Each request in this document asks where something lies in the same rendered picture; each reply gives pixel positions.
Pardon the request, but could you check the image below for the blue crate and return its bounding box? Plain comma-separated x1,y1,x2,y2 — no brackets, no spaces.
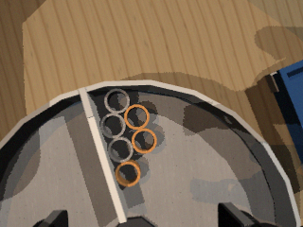
265,60,303,171

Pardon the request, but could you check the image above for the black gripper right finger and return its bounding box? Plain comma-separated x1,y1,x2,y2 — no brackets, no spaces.
218,202,277,227

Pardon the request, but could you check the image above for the bronze ring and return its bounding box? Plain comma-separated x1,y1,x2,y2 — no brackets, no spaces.
124,104,150,130
132,128,157,153
116,159,140,186

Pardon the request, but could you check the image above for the grey metal ring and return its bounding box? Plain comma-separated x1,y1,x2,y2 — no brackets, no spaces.
108,136,134,163
104,88,131,114
100,113,127,138

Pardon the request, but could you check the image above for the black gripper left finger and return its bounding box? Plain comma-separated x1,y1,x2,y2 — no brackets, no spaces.
33,210,68,227

